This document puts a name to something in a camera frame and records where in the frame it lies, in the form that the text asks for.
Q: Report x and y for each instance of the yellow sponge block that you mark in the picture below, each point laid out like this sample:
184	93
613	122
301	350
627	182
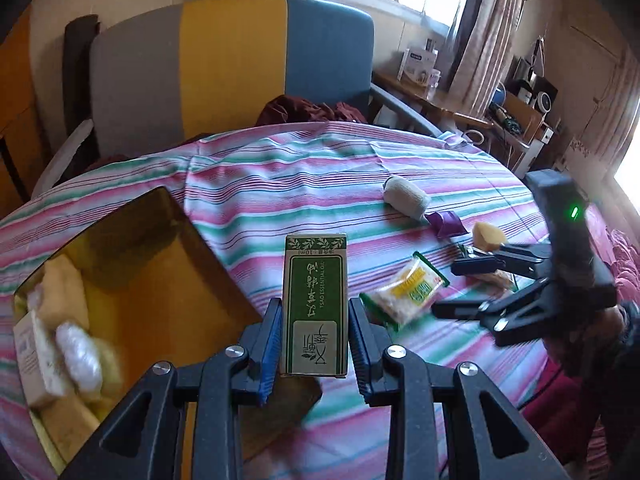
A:
69	423
63	295

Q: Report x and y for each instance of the green tea oil box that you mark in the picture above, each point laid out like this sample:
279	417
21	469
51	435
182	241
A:
315	306

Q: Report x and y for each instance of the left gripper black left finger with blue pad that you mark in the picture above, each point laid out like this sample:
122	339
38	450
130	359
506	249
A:
142	437

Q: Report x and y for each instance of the person's right hand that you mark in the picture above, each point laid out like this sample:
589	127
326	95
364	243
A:
574	351

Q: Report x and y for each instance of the wooden side desk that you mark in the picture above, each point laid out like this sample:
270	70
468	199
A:
434	108

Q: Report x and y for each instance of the dark red cloth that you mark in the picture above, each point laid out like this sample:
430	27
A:
289	110

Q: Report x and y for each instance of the purple wrapper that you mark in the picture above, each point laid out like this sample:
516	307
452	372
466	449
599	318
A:
446	224

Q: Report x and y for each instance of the orange wooden wardrobe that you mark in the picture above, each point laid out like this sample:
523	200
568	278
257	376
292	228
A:
25	148

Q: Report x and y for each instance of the striped pink green tablecloth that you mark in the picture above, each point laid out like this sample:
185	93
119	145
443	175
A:
244	191

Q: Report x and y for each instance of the small yellow sponge piece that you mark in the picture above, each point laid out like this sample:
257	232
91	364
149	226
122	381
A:
487	237

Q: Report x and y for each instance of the pink checked curtain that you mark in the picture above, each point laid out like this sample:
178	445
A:
485	56

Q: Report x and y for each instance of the white plastic bag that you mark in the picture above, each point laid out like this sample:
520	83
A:
81	357

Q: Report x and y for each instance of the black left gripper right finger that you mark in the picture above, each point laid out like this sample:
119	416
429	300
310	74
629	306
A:
486	436

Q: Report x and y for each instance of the white cardboard box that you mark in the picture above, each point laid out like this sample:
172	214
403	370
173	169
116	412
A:
40	363

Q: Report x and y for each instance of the grey yellow blue chair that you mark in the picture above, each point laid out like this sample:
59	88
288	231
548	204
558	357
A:
209	66

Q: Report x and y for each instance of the white appliance box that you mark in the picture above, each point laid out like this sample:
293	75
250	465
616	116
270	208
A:
416	66

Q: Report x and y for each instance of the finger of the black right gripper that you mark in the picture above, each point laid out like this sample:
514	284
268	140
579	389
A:
492	262
475	307

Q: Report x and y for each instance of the green snack packet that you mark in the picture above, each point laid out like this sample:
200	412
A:
407	294

